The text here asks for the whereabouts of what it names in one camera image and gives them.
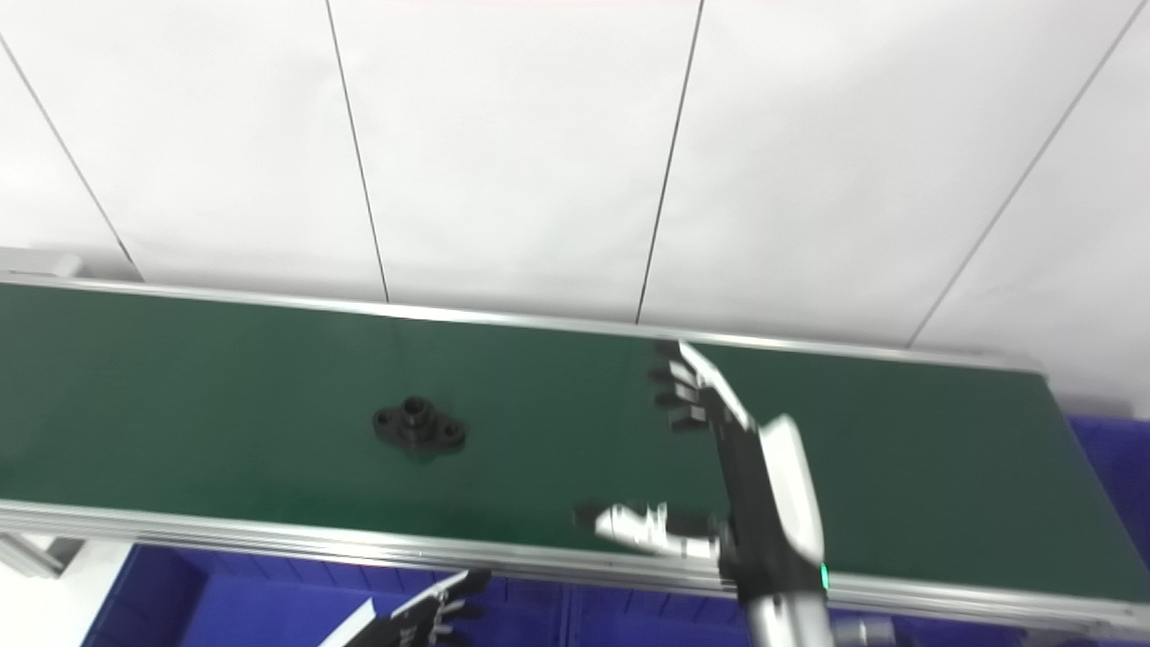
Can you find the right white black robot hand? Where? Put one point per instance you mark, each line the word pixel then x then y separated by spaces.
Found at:
pixel 773 503

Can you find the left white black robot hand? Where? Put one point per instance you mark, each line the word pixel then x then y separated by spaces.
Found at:
pixel 404 624

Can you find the black flanged machine part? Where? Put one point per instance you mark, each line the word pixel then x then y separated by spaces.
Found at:
pixel 418 427

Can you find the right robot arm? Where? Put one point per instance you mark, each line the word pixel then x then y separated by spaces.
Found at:
pixel 786 624

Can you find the green conveyor belt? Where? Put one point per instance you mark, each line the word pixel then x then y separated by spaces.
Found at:
pixel 269 532
pixel 269 404

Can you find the large blue plastic bin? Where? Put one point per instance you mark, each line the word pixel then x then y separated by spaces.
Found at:
pixel 1114 485

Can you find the grey conveyor end housing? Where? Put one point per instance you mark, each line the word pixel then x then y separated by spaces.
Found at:
pixel 40 263

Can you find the aluminium conveyor support bracket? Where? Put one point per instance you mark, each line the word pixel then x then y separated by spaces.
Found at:
pixel 36 553

